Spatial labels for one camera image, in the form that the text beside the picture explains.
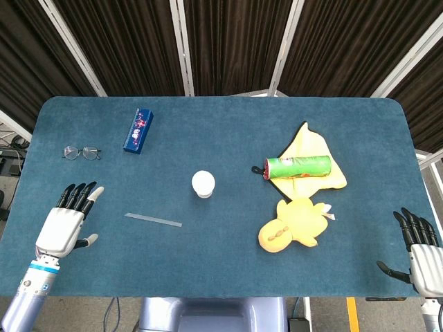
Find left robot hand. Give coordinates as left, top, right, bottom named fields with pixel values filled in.
left=35, top=181, right=105, bottom=259

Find blue rectangular box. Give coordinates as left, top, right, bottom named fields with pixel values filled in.
left=123, top=107, right=154, bottom=155

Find black-framed eyeglasses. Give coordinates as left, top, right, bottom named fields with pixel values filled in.
left=62, top=145, right=102, bottom=161

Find black equipment box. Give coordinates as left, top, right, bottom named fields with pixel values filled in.
left=0, top=147, right=27, bottom=178

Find green chips can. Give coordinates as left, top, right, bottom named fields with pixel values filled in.
left=264, top=155, right=332, bottom=181

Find white paper cup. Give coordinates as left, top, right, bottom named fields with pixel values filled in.
left=191, top=169, right=216, bottom=199

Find dark brown pleated curtain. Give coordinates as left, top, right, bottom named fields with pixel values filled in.
left=278, top=0, right=443, bottom=98
left=388, top=37, right=443, bottom=154
left=51, top=0, right=185, bottom=98
left=183, top=0, right=294, bottom=97
left=0, top=0, right=98, bottom=133

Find yellow cloth with black trim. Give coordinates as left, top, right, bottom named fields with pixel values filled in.
left=251, top=120, right=347, bottom=202

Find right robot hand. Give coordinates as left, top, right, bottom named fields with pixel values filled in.
left=376, top=207, right=443, bottom=298

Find blue felt table cover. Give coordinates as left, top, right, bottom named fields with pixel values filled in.
left=0, top=95, right=443, bottom=299

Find yellow plush toy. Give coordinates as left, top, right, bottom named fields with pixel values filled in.
left=257, top=196, right=336, bottom=254

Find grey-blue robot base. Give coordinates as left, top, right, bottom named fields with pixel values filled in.
left=138, top=296, right=288, bottom=332

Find clear plastic tube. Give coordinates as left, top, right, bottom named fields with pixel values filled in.
left=124, top=212, right=183, bottom=228

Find white partition frame post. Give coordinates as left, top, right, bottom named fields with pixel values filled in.
left=37, top=0, right=107, bottom=98
left=169, top=0, right=195, bottom=97
left=0, top=109, right=33, bottom=142
left=268, top=0, right=305, bottom=97
left=370, top=20, right=443, bottom=99
left=415, top=148, right=443, bottom=229

